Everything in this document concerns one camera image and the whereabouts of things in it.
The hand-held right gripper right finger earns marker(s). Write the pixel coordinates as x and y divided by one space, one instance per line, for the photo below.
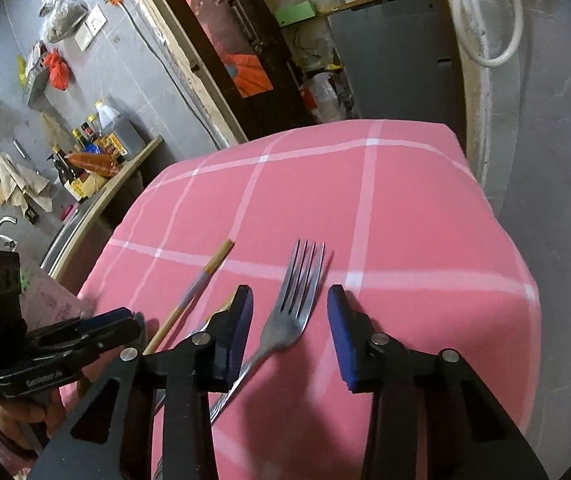
340 340

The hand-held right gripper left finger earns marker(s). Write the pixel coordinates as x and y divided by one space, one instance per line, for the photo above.
241 330

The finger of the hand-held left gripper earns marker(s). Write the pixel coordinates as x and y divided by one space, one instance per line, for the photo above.
108 319
115 337

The metal fork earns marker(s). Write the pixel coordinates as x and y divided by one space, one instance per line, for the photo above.
285 320

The person's left hand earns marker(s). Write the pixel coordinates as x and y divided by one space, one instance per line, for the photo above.
30 417

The pink printed paper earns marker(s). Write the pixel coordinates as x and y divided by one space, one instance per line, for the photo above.
53 295

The chrome faucet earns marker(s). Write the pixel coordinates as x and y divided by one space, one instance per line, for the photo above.
5 222

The steel sink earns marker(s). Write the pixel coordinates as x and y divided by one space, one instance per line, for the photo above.
65 240

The pink soap dish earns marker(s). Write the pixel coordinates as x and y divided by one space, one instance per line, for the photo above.
69 211

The beige hanging rag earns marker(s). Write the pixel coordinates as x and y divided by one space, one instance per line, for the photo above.
18 182

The pink checked tablecloth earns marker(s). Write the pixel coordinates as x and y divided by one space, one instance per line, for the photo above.
390 210

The black pump bottle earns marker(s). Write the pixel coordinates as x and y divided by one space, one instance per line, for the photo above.
54 167

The dark bottle with yellow label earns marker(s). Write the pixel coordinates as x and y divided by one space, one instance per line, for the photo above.
68 172

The hanging metal peeler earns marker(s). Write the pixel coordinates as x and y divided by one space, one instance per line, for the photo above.
23 152

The orange snack packet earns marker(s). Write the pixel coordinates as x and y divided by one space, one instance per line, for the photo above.
95 165

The beige kitchen counter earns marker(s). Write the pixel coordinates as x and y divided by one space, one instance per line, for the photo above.
130 165

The small sauce bottle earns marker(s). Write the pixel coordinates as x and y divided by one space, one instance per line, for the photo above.
94 124
88 132
78 140

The hanging brown scrubber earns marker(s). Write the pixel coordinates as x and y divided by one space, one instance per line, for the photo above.
54 129

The large dark liquid jug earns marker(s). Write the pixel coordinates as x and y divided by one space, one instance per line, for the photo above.
123 132

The seasoning packets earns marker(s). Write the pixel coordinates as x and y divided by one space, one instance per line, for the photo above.
22 70

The red plastic bag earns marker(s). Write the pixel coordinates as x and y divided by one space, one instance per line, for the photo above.
59 71

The white plastic bag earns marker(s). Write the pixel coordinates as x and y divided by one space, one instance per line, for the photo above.
325 95

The grey cabinet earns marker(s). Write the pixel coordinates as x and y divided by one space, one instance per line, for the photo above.
395 60

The clear bag of dried goods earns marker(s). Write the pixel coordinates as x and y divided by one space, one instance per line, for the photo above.
65 22

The dark wooden door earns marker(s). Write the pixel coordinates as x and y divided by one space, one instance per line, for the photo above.
225 35

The green box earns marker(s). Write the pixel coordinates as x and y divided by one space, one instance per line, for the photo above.
295 14

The grey wall rack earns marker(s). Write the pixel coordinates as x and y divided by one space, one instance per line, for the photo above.
35 82

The worn door frame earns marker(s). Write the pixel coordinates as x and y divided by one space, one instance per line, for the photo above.
190 60

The white wall switch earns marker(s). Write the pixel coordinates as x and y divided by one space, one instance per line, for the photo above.
83 38

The white wall socket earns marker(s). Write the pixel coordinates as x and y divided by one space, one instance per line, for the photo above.
96 20

